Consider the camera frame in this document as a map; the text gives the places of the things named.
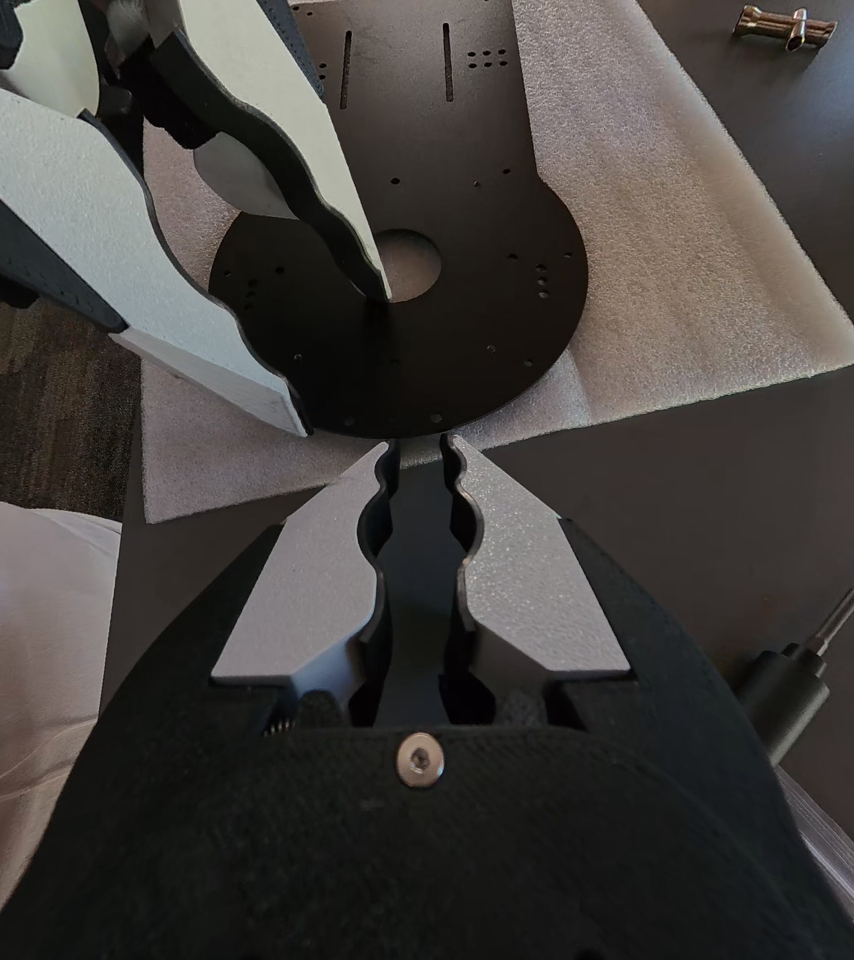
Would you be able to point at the white foam sheet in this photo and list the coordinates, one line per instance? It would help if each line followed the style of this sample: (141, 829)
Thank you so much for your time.
(697, 262)

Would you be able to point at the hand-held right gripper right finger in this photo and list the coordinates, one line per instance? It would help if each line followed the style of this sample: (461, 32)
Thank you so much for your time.
(539, 592)

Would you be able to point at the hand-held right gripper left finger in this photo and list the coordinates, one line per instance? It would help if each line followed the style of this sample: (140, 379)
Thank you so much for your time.
(307, 600)

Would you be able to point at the black screwdriver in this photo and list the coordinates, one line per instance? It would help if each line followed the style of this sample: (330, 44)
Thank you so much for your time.
(783, 690)

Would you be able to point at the person's white clothing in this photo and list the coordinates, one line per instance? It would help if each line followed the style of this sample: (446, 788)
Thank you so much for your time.
(14, 675)

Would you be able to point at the clear plastic bag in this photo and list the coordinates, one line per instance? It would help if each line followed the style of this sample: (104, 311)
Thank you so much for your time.
(836, 855)

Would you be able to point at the metal cross wrench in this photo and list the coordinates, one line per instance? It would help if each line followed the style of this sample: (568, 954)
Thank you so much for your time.
(779, 26)

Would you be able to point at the dark desk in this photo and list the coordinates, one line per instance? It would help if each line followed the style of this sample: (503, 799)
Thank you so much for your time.
(734, 487)

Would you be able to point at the black metal plate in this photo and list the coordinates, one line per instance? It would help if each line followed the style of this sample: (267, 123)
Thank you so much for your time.
(487, 322)

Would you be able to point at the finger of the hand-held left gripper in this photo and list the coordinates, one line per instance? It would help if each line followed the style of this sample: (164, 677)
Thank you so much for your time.
(59, 210)
(269, 82)

